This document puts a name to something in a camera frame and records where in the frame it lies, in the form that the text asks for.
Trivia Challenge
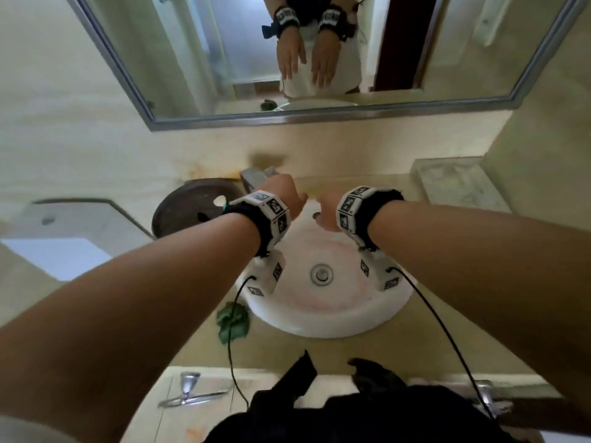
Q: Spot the clear acrylic tray box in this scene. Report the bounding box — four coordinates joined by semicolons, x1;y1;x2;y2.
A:
411;156;512;214

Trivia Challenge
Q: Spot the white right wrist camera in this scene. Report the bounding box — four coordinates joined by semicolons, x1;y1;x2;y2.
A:
359;247;401;292

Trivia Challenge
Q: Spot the black left wristband with markers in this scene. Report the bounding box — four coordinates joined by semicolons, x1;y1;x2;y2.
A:
223;190;292;259

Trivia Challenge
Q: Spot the person's right forearm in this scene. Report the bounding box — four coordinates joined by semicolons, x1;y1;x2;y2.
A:
367;200;591;402

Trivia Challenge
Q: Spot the black hanging garment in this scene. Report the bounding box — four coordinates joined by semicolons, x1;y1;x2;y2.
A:
203;349;523;443

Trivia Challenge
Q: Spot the person's left hand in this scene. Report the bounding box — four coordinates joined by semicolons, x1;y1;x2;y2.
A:
263;174;309;222

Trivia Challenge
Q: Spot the black right wristband with markers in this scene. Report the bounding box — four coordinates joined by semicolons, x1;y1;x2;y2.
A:
336;185;406;252

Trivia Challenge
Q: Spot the dark round tray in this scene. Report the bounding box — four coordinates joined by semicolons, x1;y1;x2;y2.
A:
151;178;246;239

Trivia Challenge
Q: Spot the black left camera cable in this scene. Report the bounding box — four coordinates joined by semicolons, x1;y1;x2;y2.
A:
227;274;259;411

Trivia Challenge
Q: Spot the metal framed wall mirror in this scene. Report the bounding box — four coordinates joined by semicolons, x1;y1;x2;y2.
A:
64;0;591;132

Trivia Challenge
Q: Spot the green scouring pad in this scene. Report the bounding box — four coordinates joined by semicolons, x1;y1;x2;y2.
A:
215;300;252;345

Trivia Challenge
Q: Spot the person's left forearm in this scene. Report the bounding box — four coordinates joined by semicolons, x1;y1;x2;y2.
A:
0;212;262;443

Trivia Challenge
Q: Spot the chrome faucet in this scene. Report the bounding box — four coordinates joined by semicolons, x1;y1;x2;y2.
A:
239;166;283;192

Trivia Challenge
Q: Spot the white round sink basin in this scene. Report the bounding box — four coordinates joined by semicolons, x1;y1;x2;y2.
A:
235;200;415;340

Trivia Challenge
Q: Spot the person's right hand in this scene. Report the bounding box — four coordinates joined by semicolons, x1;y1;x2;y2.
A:
313;192;350;234

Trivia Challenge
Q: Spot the white toilet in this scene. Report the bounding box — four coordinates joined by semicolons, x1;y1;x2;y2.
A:
0;198;156;284

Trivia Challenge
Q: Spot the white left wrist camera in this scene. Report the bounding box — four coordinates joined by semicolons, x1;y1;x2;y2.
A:
247;251;287;300

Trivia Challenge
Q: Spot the black camera cable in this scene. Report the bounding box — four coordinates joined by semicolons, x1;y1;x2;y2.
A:
387;267;496;420
227;274;259;411

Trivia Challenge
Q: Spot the black right camera cable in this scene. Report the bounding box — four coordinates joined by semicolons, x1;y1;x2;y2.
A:
387;267;496;420

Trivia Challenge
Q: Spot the chrome towel ring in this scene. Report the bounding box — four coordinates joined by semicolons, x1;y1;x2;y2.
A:
158;371;234;409
470;380;513;418

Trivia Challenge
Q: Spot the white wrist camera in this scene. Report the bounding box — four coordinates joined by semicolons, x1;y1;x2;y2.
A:
247;251;287;300
359;247;401;292

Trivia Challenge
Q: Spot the black wristband with markers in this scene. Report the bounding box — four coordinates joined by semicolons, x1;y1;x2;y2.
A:
223;190;292;259
336;185;406;252

